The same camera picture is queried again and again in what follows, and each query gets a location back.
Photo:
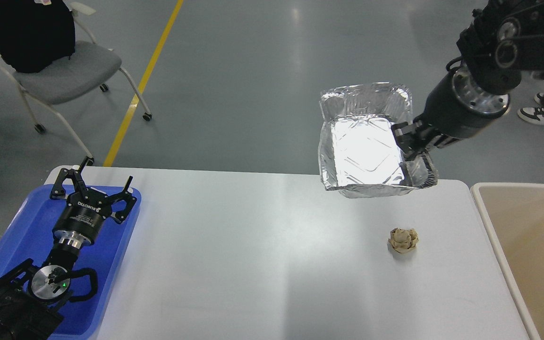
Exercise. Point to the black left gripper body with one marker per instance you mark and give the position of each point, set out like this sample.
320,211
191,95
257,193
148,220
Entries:
83,216

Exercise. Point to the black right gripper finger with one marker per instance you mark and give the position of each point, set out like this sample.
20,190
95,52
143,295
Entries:
438,141
413,138

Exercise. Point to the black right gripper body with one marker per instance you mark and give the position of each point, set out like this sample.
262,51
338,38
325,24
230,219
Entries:
459,108

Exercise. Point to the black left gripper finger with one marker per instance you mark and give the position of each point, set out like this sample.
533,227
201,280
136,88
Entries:
75,176
123,196

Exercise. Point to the aluminium foil tray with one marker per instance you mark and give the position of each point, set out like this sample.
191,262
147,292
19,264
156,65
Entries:
359,156

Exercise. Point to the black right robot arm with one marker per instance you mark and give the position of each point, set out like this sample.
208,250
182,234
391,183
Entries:
505,39

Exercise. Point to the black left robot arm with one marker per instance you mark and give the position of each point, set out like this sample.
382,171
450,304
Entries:
60,255

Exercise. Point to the blue plastic tray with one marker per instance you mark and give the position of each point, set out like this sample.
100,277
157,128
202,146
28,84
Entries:
30,236

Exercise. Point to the crumpled brown paper ball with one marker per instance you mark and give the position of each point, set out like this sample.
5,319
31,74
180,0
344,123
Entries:
403,240

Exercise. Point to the beige plastic bin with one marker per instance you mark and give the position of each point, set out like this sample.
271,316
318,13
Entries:
513,216

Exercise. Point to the grey office chair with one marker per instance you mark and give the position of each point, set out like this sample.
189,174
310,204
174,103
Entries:
66,79

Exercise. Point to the black jacket on chair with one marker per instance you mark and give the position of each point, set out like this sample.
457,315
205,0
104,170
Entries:
33,35

